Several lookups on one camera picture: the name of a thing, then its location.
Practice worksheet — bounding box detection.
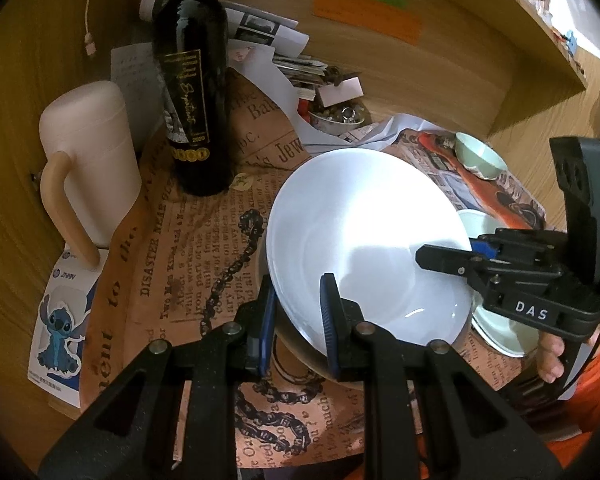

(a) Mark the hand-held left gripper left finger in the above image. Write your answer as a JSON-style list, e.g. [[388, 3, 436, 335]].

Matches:
[[37, 275, 278, 480]]

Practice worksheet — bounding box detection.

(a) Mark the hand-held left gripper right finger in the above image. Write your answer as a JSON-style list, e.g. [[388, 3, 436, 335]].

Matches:
[[319, 274, 563, 480]]

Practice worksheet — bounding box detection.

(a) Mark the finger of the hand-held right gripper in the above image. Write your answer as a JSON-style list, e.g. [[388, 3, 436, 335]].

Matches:
[[471, 227, 570, 263], [415, 243, 565, 288]]

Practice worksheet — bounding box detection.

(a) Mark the mint green plate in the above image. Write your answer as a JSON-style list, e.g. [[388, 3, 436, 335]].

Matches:
[[457, 209, 533, 359]]

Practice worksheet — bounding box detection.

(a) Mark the white plate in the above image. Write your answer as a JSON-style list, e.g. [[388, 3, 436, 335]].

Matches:
[[266, 149, 475, 357]]

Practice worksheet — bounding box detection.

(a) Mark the person's right hand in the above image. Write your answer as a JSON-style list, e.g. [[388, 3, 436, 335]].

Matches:
[[536, 332, 567, 385]]

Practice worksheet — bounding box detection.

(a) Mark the small mint green bowl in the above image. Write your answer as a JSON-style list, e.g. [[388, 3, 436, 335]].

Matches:
[[454, 131, 507, 181]]

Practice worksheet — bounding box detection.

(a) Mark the newspaper print tablecloth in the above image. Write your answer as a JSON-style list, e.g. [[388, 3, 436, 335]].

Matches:
[[79, 67, 548, 471]]

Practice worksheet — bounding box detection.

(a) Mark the folded white paper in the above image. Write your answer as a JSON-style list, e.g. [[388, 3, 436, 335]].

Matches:
[[340, 115, 456, 150]]

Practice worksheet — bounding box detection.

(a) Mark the orange clothing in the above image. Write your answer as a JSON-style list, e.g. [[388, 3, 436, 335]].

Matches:
[[545, 332, 600, 453]]

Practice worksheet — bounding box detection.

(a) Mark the small bowl of beads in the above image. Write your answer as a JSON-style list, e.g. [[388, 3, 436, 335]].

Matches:
[[307, 102, 373, 136]]

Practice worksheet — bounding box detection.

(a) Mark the small white box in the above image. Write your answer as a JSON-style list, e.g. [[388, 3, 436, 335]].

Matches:
[[316, 77, 365, 107]]

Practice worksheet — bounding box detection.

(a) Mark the blue cartoon sticker card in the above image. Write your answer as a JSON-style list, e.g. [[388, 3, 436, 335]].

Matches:
[[27, 245, 103, 408]]

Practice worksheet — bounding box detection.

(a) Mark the wooden shelf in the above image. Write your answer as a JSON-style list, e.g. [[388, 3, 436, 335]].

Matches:
[[467, 0, 588, 91]]

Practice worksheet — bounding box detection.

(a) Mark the dark wine bottle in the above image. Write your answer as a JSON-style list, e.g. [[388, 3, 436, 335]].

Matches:
[[151, 0, 238, 197]]

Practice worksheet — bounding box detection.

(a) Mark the white paper sheet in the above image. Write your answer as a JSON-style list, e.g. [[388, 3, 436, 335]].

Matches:
[[227, 42, 351, 153]]

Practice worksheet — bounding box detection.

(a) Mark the orange sticky note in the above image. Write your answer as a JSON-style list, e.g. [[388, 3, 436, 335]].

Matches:
[[312, 0, 423, 45]]

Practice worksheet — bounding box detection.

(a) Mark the handwritten note paper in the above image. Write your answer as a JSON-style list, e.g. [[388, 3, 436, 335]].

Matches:
[[111, 42, 168, 126]]

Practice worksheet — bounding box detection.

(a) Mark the pile of printed papers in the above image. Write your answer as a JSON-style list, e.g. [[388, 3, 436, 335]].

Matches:
[[140, 0, 333, 101]]

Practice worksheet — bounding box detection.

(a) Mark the white mug with handle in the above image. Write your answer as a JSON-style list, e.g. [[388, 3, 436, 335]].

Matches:
[[39, 81, 142, 267]]

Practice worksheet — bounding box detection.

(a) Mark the white charging cable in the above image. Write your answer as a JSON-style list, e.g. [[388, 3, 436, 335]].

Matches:
[[77, 0, 103, 56]]

